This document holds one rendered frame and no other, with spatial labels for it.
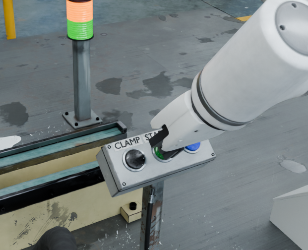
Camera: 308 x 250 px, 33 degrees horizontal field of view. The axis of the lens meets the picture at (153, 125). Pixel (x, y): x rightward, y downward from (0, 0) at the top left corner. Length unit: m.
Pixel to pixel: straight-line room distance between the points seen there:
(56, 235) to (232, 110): 0.28
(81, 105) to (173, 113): 0.71
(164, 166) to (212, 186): 0.39
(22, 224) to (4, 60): 0.84
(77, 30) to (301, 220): 0.64
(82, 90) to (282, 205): 0.57
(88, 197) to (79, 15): 0.44
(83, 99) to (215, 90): 0.79
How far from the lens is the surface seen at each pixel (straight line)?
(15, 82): 1.57
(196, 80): 0.60
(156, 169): 0.76
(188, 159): 0.79
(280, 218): 1.07
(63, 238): 0.33
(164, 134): 0.67
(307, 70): 0.50
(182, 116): 0.62
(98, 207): 1.02
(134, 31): 1.92
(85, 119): 1.35
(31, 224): 0.98
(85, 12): 1.21
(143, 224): 0.89
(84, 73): 1.28
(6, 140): 1.30
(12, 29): 3.37
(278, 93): 0.53
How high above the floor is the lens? 1.50
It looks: 31 degrees down
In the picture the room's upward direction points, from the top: 4 degrees clockwise
